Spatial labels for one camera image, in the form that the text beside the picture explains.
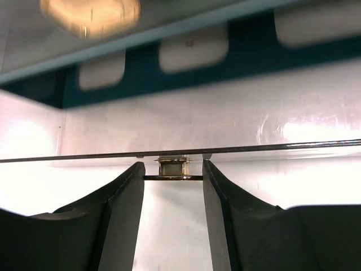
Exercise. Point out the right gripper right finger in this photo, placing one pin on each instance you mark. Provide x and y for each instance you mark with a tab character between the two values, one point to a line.
246	233

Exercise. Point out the clear drawer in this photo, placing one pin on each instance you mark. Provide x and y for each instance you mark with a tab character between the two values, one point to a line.
228	116

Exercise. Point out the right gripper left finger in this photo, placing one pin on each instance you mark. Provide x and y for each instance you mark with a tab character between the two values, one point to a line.
96	232

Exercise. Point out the teal drawer box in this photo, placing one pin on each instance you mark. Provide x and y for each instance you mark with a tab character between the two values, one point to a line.
66	72

